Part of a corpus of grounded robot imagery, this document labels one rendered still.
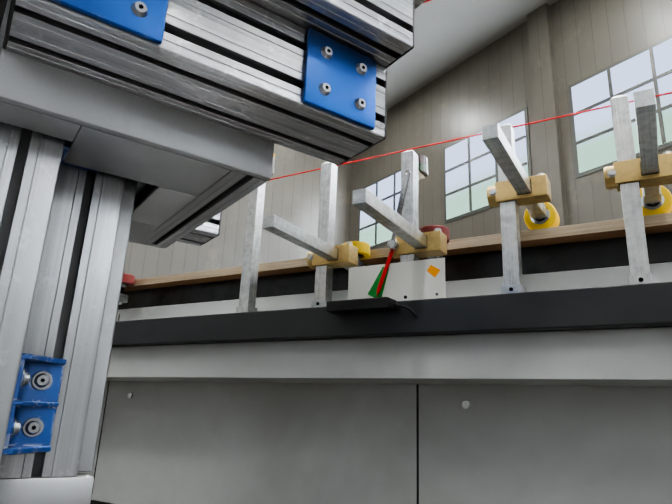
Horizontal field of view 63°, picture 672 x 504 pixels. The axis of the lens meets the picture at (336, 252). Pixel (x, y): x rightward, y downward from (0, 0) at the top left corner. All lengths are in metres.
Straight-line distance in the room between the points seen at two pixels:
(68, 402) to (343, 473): 1.12
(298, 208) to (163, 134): 9.30
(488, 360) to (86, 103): 0.98
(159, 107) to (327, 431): 1.24
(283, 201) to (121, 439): 7.82
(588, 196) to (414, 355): 5.87
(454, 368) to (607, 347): 0.32
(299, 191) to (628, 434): 8.91
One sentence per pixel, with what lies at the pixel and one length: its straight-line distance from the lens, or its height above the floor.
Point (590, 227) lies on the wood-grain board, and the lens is 1.45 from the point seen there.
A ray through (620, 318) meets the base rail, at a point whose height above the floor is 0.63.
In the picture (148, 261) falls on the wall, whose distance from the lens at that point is 8.51.
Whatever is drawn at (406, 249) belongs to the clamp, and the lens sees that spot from 1.37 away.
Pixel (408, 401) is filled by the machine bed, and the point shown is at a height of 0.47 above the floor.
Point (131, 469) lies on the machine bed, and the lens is 2.19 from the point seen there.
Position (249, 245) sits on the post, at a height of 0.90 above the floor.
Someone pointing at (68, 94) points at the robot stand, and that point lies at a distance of 0.57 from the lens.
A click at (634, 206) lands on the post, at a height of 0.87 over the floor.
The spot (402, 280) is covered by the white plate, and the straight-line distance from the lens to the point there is 1.35.
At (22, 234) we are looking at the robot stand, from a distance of 0.58.
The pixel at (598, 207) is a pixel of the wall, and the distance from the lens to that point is 6.97.
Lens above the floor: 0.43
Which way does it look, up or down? 17 degrees up
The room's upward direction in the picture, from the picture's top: 2 degrees clockwise
